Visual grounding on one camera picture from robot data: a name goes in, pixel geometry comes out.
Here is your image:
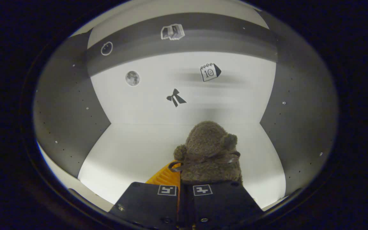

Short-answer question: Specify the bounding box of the brown fuzzy shoe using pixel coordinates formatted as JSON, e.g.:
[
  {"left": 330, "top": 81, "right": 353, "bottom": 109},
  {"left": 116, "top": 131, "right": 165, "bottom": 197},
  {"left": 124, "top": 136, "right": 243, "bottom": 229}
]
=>
[{"left": 168, "top": 121, "right": 243, "bottom": 186}]

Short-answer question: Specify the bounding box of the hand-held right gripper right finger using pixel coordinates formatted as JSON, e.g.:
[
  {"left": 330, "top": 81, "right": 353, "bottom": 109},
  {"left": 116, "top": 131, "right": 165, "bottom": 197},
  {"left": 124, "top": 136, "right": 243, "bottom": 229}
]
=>
[{"left": 179, "top": 181, "right": 264, "bottom": 230}]

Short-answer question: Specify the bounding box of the white shoe cabinet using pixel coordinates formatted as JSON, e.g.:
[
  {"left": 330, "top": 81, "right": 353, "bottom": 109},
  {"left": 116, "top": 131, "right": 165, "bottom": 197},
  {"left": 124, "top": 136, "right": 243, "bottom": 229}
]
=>
[{"left": 34, "top": 0, "right": 339, "bottom": 213}]

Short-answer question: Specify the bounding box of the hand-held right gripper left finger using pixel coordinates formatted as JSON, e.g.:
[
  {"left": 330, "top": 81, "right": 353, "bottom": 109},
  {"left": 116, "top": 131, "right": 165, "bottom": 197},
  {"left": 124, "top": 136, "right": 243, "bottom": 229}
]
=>
[{"left": 108, "top": 160, "right": 181, "bottom": 230}]

